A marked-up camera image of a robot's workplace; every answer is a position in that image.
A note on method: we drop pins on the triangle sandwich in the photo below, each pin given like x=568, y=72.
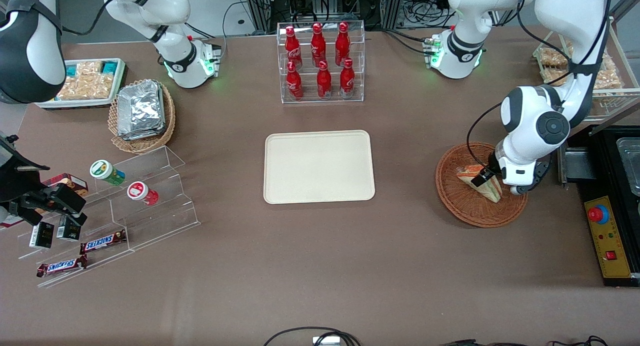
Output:
x=494, y=193

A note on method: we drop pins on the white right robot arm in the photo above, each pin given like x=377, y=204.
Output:
x=30, y=46

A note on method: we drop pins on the clear bag of crackers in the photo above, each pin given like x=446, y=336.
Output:
x=610, y=79
x=606, y=61
x=552, y=59
x=554, y=75

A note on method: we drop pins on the beige rectangular tray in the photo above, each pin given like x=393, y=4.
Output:
x=320, y=166

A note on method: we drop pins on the brown round wicker basket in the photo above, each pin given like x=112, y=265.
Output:
x=470, y=208

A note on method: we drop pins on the stacked foil containers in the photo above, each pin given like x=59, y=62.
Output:
x=141, y=109

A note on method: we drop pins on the green labelled cup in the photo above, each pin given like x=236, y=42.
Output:
x=106, y=171

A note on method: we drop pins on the aluminium frame post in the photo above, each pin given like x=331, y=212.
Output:
x=260, y=6
x=392, y=6

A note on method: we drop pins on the small black box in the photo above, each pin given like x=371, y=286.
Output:
x=67, y=231
x=41, y=235

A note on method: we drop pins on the white snack tray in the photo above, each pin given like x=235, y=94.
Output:
x=80, y=103

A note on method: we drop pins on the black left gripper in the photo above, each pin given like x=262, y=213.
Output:
x=493, y=166

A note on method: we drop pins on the beige snack pack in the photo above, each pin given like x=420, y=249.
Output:
x=85, y=88
x=89, y=69

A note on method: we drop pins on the steel pan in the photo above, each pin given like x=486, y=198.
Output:
x=630, y=161

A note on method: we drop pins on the black metal appliance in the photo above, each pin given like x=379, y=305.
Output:
x=607, y=161

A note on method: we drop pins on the clear acrylic step display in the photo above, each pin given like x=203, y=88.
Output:
x=160, y=211

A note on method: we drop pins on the small silver device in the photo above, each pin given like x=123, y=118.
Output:
x=326, y=341

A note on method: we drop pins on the brown chocolate box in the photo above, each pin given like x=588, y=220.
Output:
x=67, y=180

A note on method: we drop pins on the red cola bottle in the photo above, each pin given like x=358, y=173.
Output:
x=318, y=44
x=342, y=43
x=323, y=82
x=292, y=46
x=347, y=80
x=294, y=84

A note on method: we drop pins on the red emergency stop button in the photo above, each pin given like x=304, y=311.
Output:
x=596, y=214

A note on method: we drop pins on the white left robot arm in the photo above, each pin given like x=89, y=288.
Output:
x=522, y=111

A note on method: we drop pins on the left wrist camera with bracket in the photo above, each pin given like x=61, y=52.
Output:
x=515, y=189

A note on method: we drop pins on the red labelled cup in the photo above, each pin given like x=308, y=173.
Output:
x=141, y=192

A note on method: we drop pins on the Snickers chocolate bar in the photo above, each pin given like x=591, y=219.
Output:
x=61, y=266
x=102, y=241

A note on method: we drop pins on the teal snack pack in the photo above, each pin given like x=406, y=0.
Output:
x=110, y=66
x=71, y=70

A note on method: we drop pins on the light tan wicker basket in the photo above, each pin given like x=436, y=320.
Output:
x=145, y=144

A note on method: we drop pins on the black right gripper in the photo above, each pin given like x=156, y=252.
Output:
x=14, y=182

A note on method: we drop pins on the clear acrylic bottle rack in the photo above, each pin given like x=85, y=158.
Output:
x=357, y=61

